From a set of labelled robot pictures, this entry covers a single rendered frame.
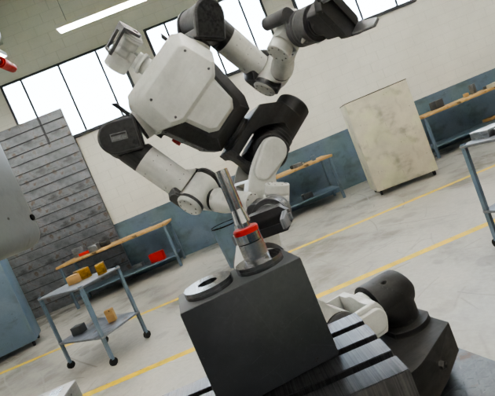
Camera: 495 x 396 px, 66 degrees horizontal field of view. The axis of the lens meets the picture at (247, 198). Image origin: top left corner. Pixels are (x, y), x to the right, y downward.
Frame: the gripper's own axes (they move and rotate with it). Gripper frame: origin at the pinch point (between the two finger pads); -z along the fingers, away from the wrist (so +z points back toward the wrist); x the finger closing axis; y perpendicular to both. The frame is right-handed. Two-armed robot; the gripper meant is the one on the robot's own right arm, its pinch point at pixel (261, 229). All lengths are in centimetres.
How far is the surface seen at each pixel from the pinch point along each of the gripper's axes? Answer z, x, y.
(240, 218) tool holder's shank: -11.4, -0.4, 5.1
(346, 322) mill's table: -2.2, -9.6, -23.2
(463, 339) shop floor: 132, -44, -117
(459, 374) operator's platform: 50, -30, -77
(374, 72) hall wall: 816, -142, 90
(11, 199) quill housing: -22.0, 32.4, 23.1
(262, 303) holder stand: -16.8, 0.1, -8.9
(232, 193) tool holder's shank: -11.1, -0.5, 9.7
